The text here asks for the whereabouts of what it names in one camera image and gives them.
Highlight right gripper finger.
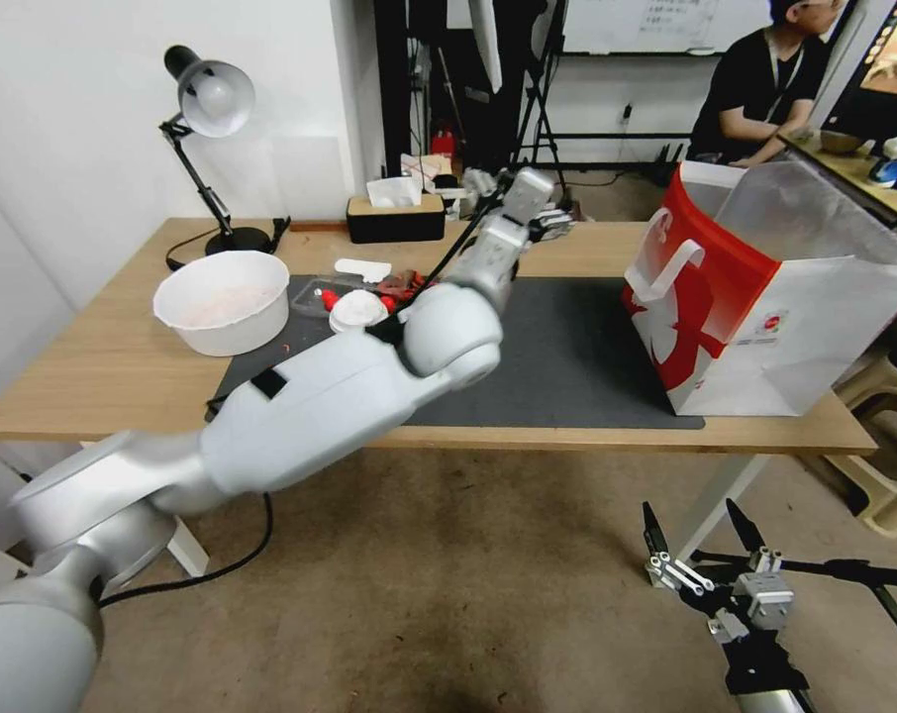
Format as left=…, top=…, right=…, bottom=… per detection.
left=725, top=498, right=786, bottom=577
left=642, top=501, right=719, bottom=599

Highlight white box red markings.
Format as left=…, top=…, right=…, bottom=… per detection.
left=400, top=152, right=466, bottom=199

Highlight black tissue box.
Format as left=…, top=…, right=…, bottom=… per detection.
left=346, top=194, right=448, bottom=245

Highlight red white delivery bag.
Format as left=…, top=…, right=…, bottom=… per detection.
left=620, top=159, right=897, bottom=420

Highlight clear disposable takeout box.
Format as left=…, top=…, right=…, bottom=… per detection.
left=290, top=272, right=422, bottom=322

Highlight black tripod stand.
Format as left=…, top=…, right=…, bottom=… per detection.
left=506, top=0, right=570, bottom=188

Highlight white tissue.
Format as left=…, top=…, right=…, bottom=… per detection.
left=365, top=176, right=425, bottom=210

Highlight red brown food pieces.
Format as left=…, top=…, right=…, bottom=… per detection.
left=377, top=269, right=429, bottom=307

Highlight white photo reflector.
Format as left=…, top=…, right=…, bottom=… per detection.
left=468, top=0, right=506, bottom=95

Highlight white plastic lid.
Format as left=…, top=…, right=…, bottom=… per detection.
left=334, top=257, right=395, bottom=283

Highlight beige plastic stool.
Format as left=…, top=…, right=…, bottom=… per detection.
left=797, top=349, right=897, bottom=538

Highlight dark grey desk mat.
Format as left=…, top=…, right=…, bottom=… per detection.
left=207, top=275, right=707, bottom=433

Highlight whiteboard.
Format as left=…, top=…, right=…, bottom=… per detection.
left=559, top=0, right=791, bottom=57

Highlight person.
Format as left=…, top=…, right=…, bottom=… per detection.
left=688, top=0, right=850, bottom=169

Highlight black desk lamp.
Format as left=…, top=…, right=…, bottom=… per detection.
left=156, top=44, right=273, bottom=273

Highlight white plastic bowl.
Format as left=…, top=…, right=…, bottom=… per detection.
left=152, top=251, right=292, bottom=357

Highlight wooden side table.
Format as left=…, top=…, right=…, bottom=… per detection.
left=777, top=130, right=897, bottom=228

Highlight blue white packet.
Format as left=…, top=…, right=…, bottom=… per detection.
left=867, top=136, right=897, bottom=191

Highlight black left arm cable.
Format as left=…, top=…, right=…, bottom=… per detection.
left=373, top=171, right=514, bottom=345

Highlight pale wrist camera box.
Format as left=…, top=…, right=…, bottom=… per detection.
left=732, top=569, right=797, bottom=625

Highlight black floor cable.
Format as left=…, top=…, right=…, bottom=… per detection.
left=95, top=489, right=276, bottom=607

